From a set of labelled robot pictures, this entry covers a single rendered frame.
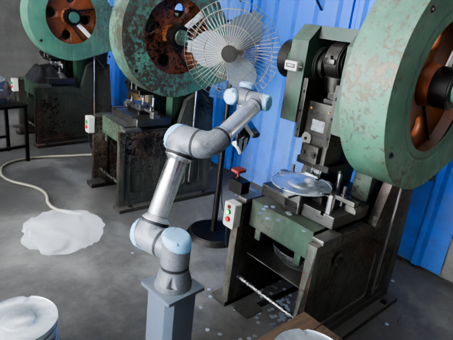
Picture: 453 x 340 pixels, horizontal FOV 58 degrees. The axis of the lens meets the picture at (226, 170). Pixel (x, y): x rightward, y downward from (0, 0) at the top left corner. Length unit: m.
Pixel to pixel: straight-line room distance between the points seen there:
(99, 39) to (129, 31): 1.86
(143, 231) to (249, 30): 1.38
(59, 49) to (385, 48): 3.48
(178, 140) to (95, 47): 3.02
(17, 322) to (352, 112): 1.50
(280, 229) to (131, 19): 1.58
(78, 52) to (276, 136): 2.14
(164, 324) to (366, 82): 1.17
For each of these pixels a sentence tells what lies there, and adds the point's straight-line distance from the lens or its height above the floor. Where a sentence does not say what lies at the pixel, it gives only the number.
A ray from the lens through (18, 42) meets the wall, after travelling 8.02.
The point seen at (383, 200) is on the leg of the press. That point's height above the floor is 0.72.
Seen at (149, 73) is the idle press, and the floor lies 1.08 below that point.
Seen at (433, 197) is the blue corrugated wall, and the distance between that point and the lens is 3.04.
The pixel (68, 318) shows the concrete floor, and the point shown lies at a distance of 2.32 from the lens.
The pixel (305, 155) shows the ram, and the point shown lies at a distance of 1.98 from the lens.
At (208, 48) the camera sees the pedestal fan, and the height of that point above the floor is 1.30.
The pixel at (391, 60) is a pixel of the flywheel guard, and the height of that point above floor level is 1.42.
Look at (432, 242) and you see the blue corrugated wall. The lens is 3.16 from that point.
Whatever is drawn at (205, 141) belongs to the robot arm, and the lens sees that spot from 1.61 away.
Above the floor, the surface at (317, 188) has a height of 0.78.
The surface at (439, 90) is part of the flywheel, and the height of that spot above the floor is 1.33.
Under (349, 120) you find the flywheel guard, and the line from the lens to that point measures 1.50.
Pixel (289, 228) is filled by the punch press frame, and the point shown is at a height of 0.60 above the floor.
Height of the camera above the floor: 1.48
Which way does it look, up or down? 20 degrees down
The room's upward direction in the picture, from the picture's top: 7 degrees clockwise
